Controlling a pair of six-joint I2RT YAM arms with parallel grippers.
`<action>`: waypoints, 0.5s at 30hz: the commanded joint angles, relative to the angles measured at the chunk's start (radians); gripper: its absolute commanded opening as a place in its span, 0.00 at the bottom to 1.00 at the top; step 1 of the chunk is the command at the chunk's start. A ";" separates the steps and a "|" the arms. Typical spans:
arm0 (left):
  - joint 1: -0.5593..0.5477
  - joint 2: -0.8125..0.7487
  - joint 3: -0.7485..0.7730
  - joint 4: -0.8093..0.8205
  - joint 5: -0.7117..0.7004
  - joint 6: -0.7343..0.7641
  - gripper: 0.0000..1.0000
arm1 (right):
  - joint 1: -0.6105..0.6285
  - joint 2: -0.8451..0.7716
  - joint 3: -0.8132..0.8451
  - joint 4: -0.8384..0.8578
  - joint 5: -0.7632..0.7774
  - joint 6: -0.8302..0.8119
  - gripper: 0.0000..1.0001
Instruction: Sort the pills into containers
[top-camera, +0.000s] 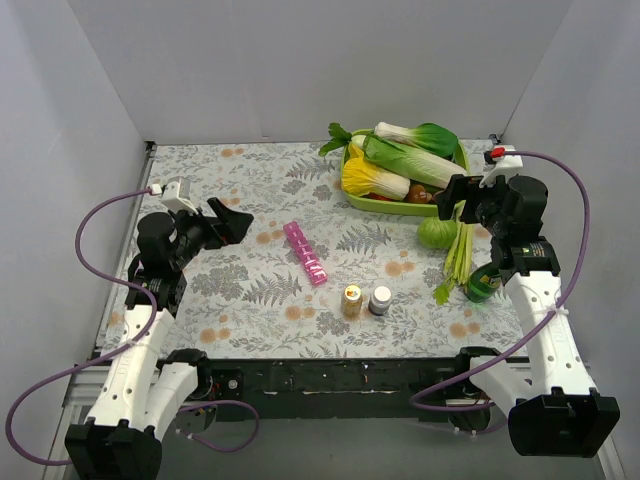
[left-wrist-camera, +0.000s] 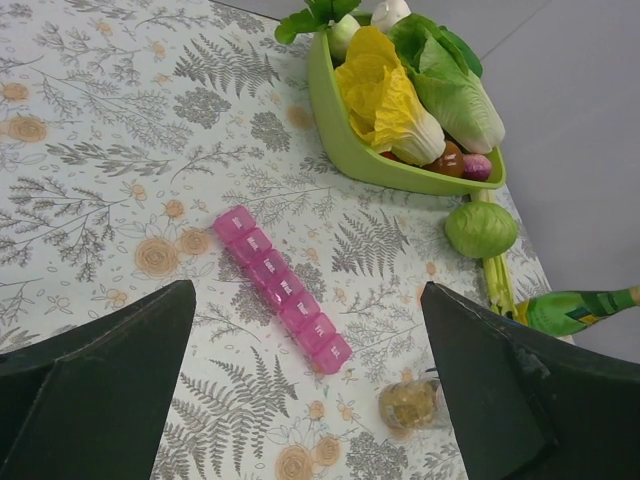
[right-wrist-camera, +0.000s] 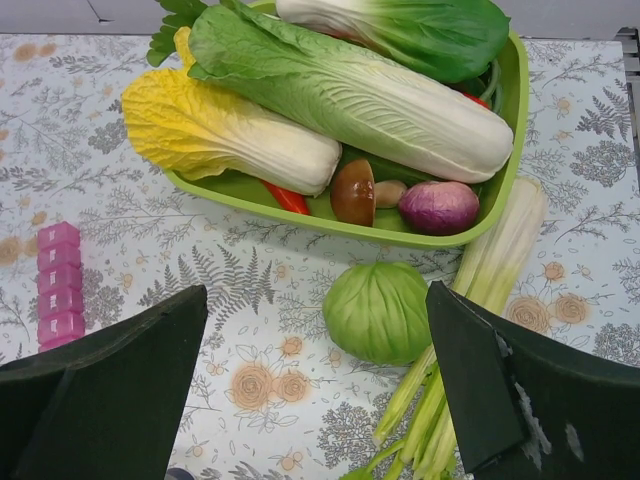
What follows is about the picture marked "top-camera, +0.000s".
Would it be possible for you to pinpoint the pink weekly pill organizer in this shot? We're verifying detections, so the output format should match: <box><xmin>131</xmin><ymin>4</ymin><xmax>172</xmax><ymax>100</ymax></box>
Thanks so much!
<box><xmin>283</xmin><ymin>221</ymin><xmax>328</xmax><ymax>286</ymax></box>

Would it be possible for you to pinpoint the clear bottle of yellow pills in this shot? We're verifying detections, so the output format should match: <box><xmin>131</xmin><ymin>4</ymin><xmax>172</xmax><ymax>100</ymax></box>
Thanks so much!
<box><xmin>341</xmin><ymin>284</ymin><xmax>362</xmax><ymax>318</ymax></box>

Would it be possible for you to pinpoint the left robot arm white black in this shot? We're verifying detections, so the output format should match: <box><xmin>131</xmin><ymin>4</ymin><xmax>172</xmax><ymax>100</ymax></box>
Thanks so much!
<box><xmin>65</xmin><ymin>198</ymin><xmax>254</xmax><ymax>479</ymax></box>

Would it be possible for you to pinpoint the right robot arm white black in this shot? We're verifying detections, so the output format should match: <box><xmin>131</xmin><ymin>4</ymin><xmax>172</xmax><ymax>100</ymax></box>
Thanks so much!
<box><xmin>436</xmin><ymin>175</ymin><xmax>620</xmax><ymax>458</ymax></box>

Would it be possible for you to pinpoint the brown mushroom toy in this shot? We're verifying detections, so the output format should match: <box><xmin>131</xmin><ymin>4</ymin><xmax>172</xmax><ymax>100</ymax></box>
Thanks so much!
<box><xmin>405</xmin><ymin>184</ymin><xmax>432</xmax><ymax>204</ymax></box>

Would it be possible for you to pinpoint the round green cabbage toy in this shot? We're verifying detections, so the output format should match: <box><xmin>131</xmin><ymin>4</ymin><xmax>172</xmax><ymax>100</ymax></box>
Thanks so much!
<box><xmin>417</xmin><ymin>216</ymin><xmax>457</xmax><ymax>249</ymax></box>

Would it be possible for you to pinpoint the green plastic tray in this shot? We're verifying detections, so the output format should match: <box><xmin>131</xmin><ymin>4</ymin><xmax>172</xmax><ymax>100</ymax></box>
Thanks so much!
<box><xmin>345</xmin><ymin>141</ymin><xmax>471</xmax><ymax>217</ymax></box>

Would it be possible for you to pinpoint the green napa cabbage toy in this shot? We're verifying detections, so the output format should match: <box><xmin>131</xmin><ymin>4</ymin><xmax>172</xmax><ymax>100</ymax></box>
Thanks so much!
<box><xmin>361</xmin><ymin>134</ymin><xmax>467</xmax><ymax>189</ymax></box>

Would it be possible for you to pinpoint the bok choy toy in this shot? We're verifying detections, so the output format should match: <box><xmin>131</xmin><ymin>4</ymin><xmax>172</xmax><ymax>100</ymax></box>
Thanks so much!
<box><xmin>374</xmin><ymin>122</ymin><xmax>459</xmax><ymax>158</ymax></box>

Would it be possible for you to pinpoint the celery stalk toy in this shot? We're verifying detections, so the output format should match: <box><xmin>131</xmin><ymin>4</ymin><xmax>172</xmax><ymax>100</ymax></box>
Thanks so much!
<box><xmin>433</xmin><ymin>219</ymin><xmax>474</xmax><ymax>305</ymax></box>

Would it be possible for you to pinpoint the green glass bottle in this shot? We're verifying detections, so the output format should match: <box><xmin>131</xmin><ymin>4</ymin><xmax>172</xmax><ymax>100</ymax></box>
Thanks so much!
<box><xmin>465</xmin><ymin>263</ymin><xmax>502</xmax><ymax>303</ymax></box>

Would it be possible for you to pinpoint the floral table mat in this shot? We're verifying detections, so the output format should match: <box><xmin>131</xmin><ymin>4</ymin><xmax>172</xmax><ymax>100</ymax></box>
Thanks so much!
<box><xmin>146</xmin><ymin>143</ymin><xmax>522</xmax><ymax>360</ymax></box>

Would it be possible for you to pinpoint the yellow napa cabbage toy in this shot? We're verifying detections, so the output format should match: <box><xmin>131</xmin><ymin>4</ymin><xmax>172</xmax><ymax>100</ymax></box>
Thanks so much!
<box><xmin>341</xmin><ymin>158</ymin><xmax>410</xmax><ymax>201</ymax></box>

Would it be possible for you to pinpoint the leafy green herb toy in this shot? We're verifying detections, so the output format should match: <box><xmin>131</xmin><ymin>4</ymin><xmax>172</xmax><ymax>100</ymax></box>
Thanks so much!
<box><xmin>318</xmin><ymin>122</ymin><xmax>352</xmax><ymax>157</ymax></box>

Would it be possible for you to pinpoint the white bottle blue label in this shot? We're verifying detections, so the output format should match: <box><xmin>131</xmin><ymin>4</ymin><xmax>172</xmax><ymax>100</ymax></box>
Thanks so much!
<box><xmin>368</xmin><ymin>286</ymin><xmax>392</xmax><ymax>316</ymax></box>

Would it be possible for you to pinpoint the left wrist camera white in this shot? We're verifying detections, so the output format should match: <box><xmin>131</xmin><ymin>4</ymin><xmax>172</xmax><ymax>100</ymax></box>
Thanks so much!
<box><xmin>161</xmin><ymin>177</ymin><xmax>199</xmax><ymax>214</ymax></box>

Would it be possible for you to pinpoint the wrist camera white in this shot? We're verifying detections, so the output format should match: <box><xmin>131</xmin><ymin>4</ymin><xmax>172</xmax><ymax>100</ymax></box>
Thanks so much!
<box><xmin>480</xmin><ymin>145</ymin><xmax>523</xmax><ymax>188</ymax></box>
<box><xmin>161</xmin><ymin>177</ymin><xmax>199</xmax><ymax>214</ymax></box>

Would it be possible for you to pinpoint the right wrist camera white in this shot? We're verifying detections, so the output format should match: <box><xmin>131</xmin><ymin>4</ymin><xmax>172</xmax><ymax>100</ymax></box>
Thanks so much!
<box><xmin>480</xmin><ymin>145</ymin><xmax>523</xmax><ymax>188</ymax></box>

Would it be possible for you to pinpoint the black front table rail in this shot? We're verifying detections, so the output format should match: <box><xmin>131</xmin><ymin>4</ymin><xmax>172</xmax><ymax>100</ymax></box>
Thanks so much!
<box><xmin>192</xmin><ymin>356</ymin><xmax>466</xmax><ymax>421</ymax></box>

